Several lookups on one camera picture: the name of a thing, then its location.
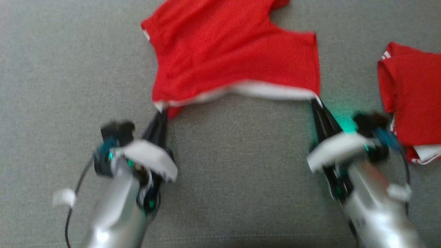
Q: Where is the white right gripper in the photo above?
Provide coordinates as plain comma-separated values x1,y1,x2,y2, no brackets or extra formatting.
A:
307,99,375,173

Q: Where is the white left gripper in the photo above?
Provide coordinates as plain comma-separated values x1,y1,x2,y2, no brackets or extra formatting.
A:
122,109,178,183

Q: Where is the red shirt with white sleeves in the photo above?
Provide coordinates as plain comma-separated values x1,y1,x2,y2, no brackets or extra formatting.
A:
377,42,441,165

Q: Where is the red garment with white band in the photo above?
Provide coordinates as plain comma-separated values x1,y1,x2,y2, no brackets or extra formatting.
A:
141,0,322,119

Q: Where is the grey sofa seat cushion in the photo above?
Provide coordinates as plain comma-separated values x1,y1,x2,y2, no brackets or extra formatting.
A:
0,0,441,248

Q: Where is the white cable clip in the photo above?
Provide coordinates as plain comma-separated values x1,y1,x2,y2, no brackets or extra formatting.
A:
386,184,412,203
52,188,76,207

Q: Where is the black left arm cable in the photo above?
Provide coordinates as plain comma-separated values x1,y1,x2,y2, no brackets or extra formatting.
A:
64,157,96,248

